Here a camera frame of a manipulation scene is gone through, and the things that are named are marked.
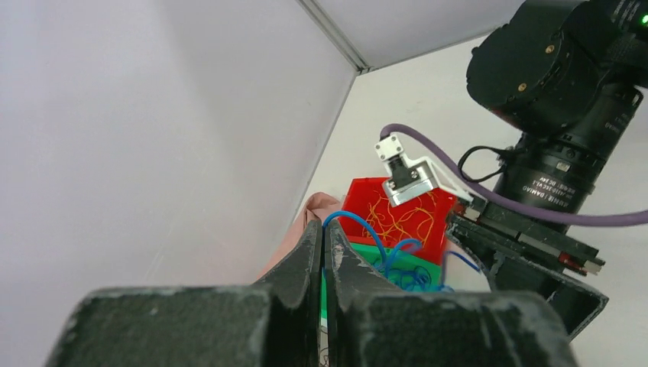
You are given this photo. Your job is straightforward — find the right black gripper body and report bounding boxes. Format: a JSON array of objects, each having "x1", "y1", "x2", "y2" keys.
[{"x1": 445, "y1": 83, "x2": 644, "y2": 284}]

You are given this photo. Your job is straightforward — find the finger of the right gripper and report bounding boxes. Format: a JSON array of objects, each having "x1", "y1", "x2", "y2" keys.
[{"x1": 485, "y1": 253, "x2": 609, "y2": 339}]

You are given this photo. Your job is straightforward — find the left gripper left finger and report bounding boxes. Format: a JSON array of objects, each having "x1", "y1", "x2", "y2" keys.
[{"x1": 46, "y1": 219, "x2": 322, "y2": 366}]

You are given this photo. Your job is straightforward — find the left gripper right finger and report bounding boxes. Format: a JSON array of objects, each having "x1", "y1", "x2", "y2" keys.
[{"x1": 323, "y1": 220, "x2": 577, "y2": 366}]

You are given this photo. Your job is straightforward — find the blue cable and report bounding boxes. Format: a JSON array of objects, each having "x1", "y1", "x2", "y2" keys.
[{"x1": 322, "y1": 210, "x2": 482, "y2": 294}]

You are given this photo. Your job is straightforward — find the yellow cable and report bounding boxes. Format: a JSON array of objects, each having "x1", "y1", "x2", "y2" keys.
[{"x1": 363, "y1": 188, "x2": 439, "y2": 247}]

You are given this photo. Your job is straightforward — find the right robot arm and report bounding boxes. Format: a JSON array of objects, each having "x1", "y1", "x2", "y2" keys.
[{"x1": 448, "y1": 1, "x2": 647, "y2": 338}]

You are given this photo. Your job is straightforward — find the green plastic bin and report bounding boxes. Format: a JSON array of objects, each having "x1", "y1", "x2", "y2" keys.
[{"x1": 351, "y1": 242, "x2": 441, "y2": 292}]

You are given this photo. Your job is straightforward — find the red plastic bin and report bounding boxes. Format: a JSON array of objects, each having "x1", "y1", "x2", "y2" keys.
[{"x1": 342, "y1": 177, "x2": 456, "y2": 265}]

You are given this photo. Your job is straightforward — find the pink cloth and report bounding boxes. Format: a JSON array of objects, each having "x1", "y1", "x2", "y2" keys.
[{"x1": 258, "y1": 192, "x2": 342, "y2": 278}]

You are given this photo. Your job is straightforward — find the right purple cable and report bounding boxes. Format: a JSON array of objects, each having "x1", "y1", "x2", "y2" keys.
[{"x1": 379, "y1": 123, "x2": 648, "y2": 227}]

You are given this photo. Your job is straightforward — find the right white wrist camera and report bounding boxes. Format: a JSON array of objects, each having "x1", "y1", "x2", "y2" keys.
[{"x1": 374, "y1": 133, "x2": 473, "y2": 206}]

